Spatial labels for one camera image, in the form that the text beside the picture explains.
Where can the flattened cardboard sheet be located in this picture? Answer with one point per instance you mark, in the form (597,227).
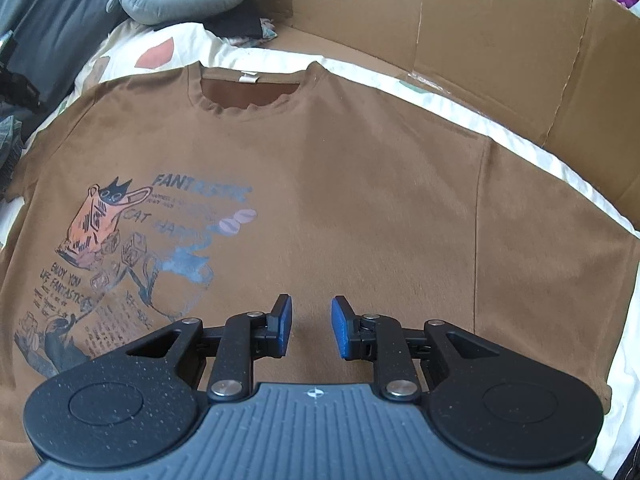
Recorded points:
(475,35)

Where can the dark grey pillow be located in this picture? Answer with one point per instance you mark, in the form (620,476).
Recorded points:
(55,20)

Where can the brown printed t-shirt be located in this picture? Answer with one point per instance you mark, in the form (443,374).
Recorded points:
(375,185)

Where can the cream bear print blanket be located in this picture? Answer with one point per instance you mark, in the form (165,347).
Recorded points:
(200,42)

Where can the black cloth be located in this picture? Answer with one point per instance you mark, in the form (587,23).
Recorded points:
(235,20)

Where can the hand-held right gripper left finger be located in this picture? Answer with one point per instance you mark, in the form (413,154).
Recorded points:
(285,322)

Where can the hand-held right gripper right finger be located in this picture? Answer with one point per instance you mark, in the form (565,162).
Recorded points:
(341,327)

